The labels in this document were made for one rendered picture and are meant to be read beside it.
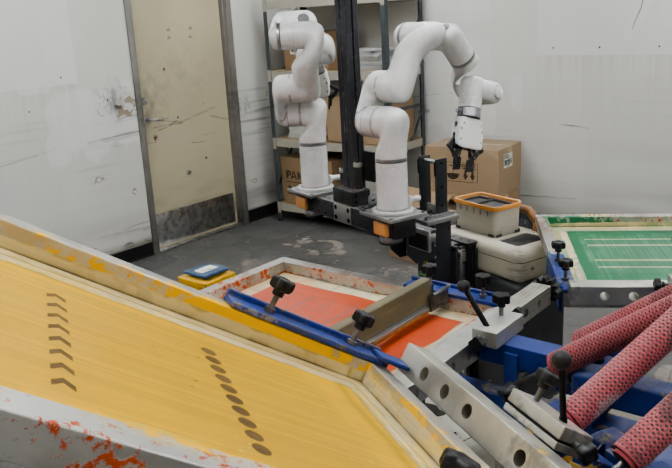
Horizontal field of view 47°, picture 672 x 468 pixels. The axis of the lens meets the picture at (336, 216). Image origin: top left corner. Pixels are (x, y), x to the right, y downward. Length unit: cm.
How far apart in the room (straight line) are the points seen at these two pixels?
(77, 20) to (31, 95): 61
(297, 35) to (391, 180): 55
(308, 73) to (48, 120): 322
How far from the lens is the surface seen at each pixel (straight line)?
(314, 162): 261
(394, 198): 226
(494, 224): 280
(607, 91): 554
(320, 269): 229
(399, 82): 225
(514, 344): 166
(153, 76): 600
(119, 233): 583
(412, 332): 192
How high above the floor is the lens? 173
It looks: 15 degrees down
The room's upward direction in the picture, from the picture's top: 3 degrees counter-clockwise
